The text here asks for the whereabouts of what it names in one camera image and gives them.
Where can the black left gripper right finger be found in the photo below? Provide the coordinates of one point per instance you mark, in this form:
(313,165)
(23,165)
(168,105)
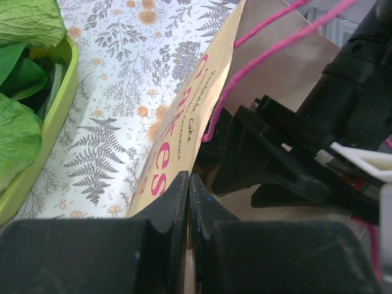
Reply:
(234,256)

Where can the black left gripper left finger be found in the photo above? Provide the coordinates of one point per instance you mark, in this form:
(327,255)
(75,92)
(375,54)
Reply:
(141,254)

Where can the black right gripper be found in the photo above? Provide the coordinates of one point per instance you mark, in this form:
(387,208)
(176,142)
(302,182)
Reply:
(351,102)

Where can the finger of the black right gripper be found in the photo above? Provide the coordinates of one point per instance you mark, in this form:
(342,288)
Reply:
(253,155)

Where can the pink paper cake bag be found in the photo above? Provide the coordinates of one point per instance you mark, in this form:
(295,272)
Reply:
(264,49)

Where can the green plastic vegetable tray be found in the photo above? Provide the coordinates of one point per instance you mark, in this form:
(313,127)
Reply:
(13,197)

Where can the floral table mat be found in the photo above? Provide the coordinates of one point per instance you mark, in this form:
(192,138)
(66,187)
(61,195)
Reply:
(133,59)

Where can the bok choy front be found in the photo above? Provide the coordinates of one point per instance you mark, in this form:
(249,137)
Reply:
(21,139)

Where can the napa cabbage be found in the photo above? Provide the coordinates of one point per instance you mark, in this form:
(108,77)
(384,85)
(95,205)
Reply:
(36,23)

